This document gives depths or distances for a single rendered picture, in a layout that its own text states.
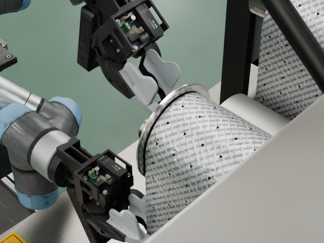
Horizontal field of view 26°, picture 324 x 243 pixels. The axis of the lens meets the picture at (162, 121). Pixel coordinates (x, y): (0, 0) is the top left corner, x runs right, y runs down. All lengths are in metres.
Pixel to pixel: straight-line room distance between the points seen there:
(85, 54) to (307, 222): 0.73
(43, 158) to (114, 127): 1.73
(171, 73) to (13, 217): 1.37
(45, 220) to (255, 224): 1.02
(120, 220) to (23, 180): 0.24
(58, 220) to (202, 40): 2.08
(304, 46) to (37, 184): 0.84
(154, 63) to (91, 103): 1.97
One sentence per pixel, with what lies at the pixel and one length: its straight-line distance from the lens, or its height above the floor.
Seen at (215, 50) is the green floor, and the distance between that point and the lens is 3.23.
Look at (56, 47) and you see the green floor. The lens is 3.28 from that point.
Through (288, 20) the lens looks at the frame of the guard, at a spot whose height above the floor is 1.67.
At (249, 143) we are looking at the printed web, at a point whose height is 1.31.
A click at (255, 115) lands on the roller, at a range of 1.02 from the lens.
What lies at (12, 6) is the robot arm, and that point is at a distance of 1.78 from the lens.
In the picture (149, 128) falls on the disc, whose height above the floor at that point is 1.29.
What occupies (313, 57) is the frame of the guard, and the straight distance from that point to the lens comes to 0.43.
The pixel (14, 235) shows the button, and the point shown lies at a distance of 1.28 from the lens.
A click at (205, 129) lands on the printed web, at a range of 0.88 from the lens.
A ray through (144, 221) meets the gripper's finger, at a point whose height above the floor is 1.10.
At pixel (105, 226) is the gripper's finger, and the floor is 1.10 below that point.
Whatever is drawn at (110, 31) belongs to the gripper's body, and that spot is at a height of 1.37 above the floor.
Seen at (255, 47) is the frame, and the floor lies 1.19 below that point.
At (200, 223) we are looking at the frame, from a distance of 0.32.
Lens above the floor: 1.90
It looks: 42 degrees down
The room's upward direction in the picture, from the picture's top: straight up
